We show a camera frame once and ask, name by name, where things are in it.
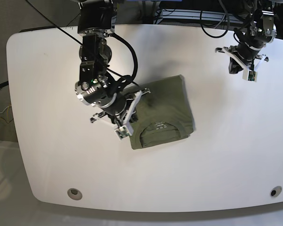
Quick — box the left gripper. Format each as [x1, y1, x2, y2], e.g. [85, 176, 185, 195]
[215, 44, 269, 74]

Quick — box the left table grommet hole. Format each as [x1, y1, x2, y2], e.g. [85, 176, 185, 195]
[67, 188, 83, 201]

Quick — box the right table grommet hole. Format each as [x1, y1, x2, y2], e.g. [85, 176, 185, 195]
[270, 186, 282, 198]

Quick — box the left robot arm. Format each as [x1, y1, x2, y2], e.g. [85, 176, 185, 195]
[215, 0, 277, 81]

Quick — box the silver equipment rack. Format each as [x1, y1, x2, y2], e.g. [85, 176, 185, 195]
[139, 0, 255, 25]

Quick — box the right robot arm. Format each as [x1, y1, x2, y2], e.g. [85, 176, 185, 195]
[75, 0, 138, 127]

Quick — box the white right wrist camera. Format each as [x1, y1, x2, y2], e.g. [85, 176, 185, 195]
[114, 123, 134, 140]

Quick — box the olive green T-shirt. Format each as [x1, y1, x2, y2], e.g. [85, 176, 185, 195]
[129, 75, 194, 150]

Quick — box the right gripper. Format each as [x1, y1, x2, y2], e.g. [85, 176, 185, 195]
[90, 88, 150, 128]

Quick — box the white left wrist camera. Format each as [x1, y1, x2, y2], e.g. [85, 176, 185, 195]
[242, 69, 258, 82]

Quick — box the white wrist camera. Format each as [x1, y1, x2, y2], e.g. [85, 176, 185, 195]
[114, 123, 134, 140]
[242, 69, 258, 82]

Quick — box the table grommet hole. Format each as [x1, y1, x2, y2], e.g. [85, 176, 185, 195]
[67, 188, 83, 201]
[270, 186, 282, 198]

